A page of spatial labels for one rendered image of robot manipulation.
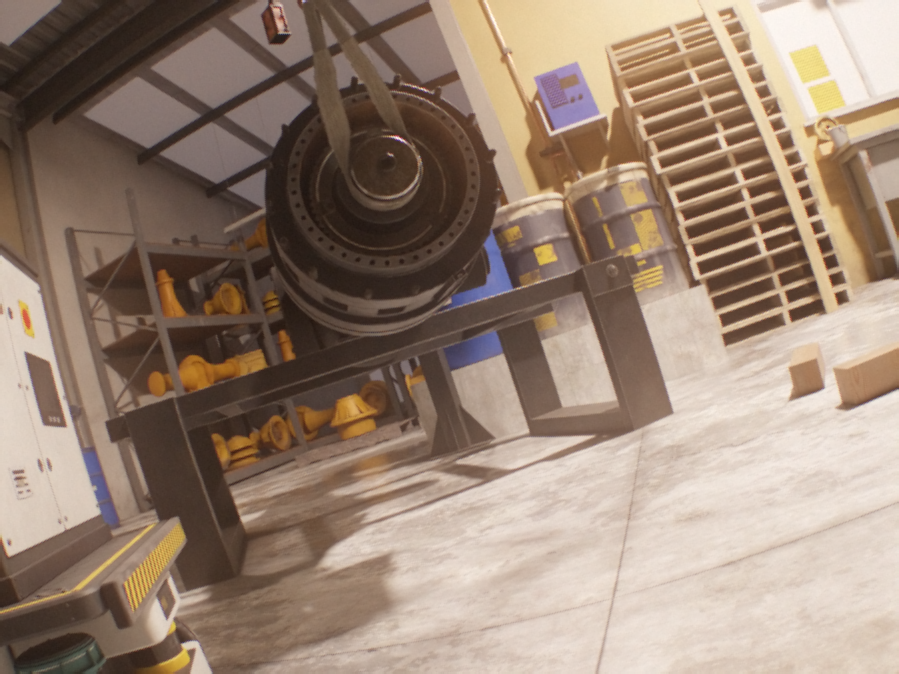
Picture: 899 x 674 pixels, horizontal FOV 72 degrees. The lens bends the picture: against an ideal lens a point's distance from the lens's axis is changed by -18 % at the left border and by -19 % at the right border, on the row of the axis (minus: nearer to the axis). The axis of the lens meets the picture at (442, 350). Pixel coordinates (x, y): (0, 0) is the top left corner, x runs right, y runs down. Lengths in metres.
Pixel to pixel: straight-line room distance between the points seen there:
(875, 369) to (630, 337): 1.16
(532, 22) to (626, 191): 2.44
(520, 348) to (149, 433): 2.01
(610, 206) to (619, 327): 1.99
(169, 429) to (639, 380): 1.68
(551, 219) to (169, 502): 3.17
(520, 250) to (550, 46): 2.42
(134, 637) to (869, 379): 1.71
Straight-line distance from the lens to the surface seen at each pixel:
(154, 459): 2.45
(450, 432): 4.13
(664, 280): 4.63
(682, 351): 4.08
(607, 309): 2.74
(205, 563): 2.47
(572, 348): 4.10
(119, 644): 0.97
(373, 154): 1.51
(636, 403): 2.75
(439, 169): 1.67
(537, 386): 3.74
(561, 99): 6.05
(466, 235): 1.61
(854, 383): 1.92
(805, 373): 2.29
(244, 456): 9.41
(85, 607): 0.74
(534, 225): 4.70
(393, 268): 1.51
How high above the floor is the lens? 0.41
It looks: 2 degrees up
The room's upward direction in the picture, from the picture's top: 19 degrees counter-clockwise
